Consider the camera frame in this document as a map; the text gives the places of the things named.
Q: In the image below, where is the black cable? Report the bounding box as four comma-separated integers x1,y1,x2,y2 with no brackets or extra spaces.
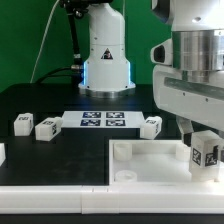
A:
35,6,84,84

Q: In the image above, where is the white cable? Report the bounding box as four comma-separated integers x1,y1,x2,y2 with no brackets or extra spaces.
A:
30,0,62,84

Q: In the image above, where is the white AprilTag base sheet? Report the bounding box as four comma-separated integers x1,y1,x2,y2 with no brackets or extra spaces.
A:
62,111,144,128

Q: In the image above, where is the white U-shaped obstacle fence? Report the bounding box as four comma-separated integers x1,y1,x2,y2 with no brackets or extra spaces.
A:
0,143,224,215

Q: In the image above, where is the white square table top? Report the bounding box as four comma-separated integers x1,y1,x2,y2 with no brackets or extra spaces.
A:
109,140,224,184

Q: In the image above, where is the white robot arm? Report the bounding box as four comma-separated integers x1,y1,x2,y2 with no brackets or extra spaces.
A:
59,0,224,166

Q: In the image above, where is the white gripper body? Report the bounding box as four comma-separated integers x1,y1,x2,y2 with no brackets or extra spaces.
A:
153,65,224,132

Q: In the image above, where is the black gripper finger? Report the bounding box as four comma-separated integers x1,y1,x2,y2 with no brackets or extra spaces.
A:
213,130,224,164
176,116,194,144

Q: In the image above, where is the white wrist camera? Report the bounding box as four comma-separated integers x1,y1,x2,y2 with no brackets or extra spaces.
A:
150,39,173,66

